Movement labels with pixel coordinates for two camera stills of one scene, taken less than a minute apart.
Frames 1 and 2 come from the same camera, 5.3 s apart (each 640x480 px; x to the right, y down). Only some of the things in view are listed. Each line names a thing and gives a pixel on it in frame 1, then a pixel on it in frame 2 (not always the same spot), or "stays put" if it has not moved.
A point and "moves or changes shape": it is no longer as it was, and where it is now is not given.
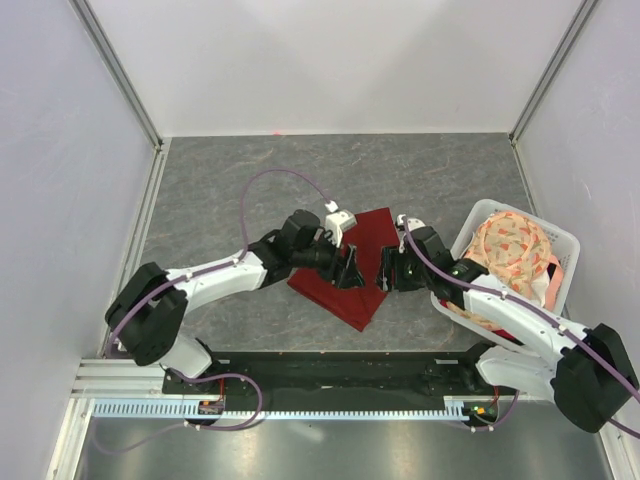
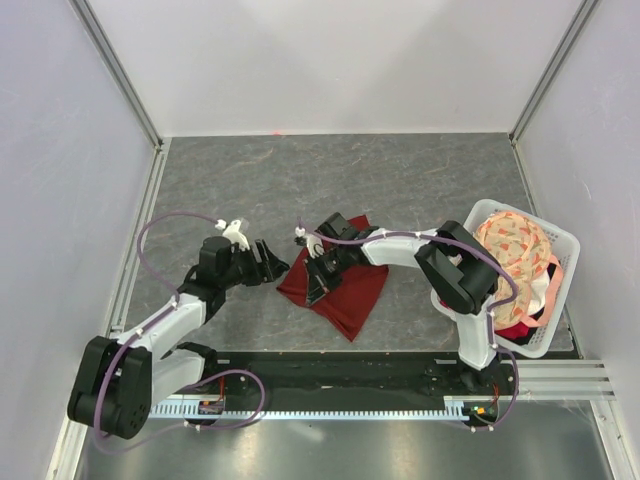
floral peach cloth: x=510 y=250 stays put
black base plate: x=338 y=376 stays put
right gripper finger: x=388 y=272 → x=315 y=290
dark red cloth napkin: x=369 y=232 moves or changes shape
